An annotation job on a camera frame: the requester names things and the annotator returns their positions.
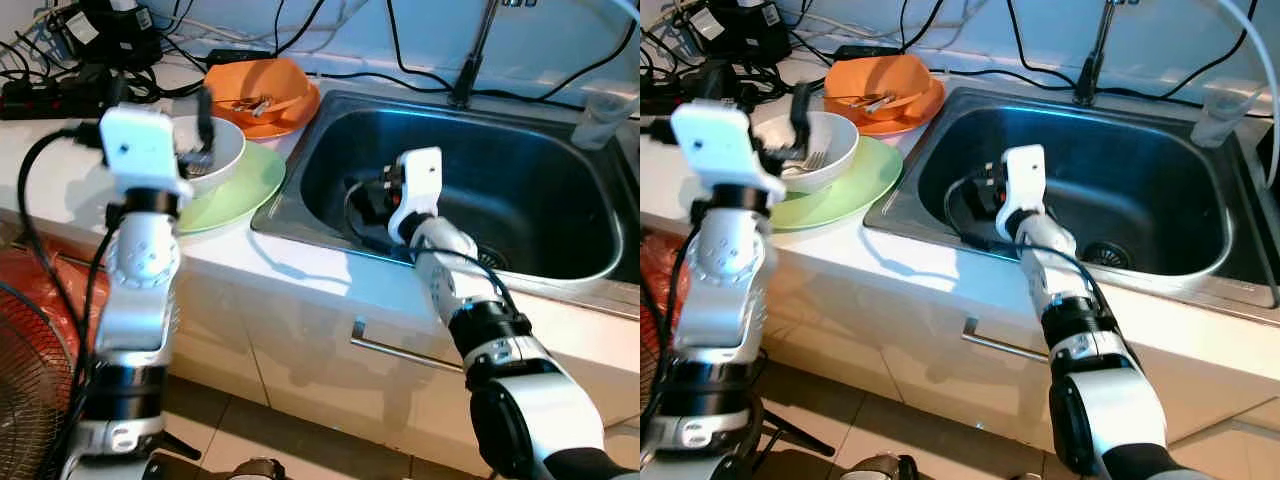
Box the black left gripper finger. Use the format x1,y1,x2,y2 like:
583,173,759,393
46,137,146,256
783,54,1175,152
196,88,217,153
790,82,814,152

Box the white ceramic bowl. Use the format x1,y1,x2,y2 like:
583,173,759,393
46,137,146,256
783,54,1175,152
775,110,861,193
170,115,246,196

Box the stainless steel kitchen sink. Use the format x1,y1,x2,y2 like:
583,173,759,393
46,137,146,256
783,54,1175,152
865,85,1280,326
250,90,641,321

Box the white kitchen cabinet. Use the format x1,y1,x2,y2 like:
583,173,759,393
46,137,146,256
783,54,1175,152
640,230,1280,480
0,215,641,480

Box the orange bowl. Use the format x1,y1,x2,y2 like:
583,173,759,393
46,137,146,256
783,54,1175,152
205,58,313,121
825,55,933,119

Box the light green plate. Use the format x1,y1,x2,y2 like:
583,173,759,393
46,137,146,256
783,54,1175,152
175,142,288,236
770,135,904,233

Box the orange plate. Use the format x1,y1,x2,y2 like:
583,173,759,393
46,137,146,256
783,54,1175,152
830,80,946,138
215,85,323,139

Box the black power adapter box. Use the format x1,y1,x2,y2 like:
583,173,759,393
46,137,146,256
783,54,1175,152
60,0,161,71
690,0,791,66

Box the black power strip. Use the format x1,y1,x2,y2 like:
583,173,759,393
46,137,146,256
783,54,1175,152
0,75,126,121
640,70,741,113

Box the chrome sink faucet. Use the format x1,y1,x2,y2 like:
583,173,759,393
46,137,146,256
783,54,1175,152
1073,0,1126,106
450,0,501,109

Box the red plastic bag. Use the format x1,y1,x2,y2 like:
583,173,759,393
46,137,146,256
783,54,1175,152
640,235,701,351
0,245,111,401

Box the clear drinking glass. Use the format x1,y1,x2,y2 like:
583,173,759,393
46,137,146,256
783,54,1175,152
1192,82,1251,149
572,85,626,151

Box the black stand leg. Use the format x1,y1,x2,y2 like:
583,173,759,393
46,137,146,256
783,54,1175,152
765,408,836,456
160,430,201,461

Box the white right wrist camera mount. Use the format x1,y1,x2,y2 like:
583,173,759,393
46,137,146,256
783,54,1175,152
1000,145,1048,241
388,148,443,241

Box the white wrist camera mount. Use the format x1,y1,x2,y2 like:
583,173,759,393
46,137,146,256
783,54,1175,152
1000,145,1048,241
98,105,193,201
670,98,786,203
388,148,443,241

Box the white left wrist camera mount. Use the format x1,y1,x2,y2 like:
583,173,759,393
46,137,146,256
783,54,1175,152
670,98,786,203
98,105,193,201

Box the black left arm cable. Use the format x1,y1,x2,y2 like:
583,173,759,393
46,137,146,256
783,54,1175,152
18,125,111,480
648,118,701,421

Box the black power cable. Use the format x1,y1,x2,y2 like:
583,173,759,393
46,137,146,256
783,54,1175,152
500,40,641,101
1003,0,1076,96
1110,30,1261,101
385,0,456,96

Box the short steel drawer handle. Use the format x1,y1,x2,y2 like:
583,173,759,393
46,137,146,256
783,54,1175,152
350,317,466,376
962,317,1051,363

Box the long steel drawer handle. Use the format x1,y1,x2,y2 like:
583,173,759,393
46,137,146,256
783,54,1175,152
0,235,101,271

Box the black wire floor fan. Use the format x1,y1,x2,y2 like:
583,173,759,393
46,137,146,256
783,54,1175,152
0,280,76,480

